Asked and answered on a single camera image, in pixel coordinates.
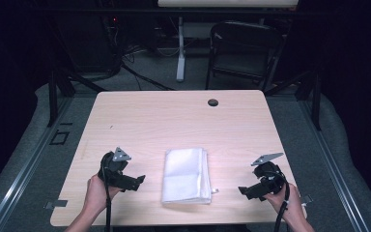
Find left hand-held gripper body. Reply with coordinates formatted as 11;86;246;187
98;147;133;189

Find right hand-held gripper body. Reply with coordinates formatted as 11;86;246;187
250;152;287;196

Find white fabric bag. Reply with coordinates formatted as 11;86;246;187
160;147;220;205

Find person's left hand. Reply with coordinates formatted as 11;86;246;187
82;173;124;217

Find person's right hand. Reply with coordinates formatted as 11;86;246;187
264;182;307;223

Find black folding chair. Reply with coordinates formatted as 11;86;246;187
205;20;286;93

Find white desk leg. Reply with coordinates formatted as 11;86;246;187
175;15;187;83

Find black equipment cabinet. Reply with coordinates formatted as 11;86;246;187
54;0;124;74

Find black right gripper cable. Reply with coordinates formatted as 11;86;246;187
272;173;292;232

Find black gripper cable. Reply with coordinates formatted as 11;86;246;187
102;175;112;232
272;173;292;232

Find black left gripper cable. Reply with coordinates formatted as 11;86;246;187
102;175;112;232

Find grey metal table bracket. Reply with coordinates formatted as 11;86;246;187
300;193;314;206
43;199;69;211

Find aluminium floor rail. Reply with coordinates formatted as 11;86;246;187
0;96;75;232
298;100;370;232

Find black metal frame post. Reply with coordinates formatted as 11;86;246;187
46;64;77;128
295;69;323;131

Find black floor cables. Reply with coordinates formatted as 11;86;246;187
102;15;177;92

